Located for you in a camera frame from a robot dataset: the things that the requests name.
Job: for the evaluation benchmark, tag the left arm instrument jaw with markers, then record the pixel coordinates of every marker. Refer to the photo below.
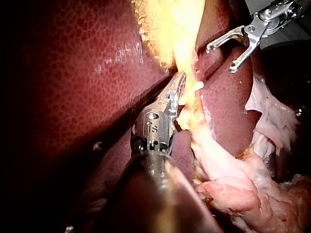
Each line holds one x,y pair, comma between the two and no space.
175,89

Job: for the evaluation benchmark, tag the gallbladder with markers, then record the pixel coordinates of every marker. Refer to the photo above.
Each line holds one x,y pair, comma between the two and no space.
175,29

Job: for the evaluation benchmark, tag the right arm instrument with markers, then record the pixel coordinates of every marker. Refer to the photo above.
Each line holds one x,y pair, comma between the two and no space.
262,21

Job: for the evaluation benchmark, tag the thin tube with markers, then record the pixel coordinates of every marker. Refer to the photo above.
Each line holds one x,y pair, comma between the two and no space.
213,155

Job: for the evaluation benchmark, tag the left arm instrument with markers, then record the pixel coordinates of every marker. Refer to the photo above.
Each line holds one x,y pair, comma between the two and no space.
153,128

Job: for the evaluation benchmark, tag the pale fatty tissue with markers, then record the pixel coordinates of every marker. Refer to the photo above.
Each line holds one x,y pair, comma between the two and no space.
243,201
272,114

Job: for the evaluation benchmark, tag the right arm instrument jaw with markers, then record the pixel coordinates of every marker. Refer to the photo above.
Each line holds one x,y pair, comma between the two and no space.
226,36
240,59

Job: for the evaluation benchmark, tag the dark left arm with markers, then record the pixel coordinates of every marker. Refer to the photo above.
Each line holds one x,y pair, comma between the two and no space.
145,199

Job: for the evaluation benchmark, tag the dark red liver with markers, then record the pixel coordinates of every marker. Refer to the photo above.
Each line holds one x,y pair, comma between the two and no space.
80,85

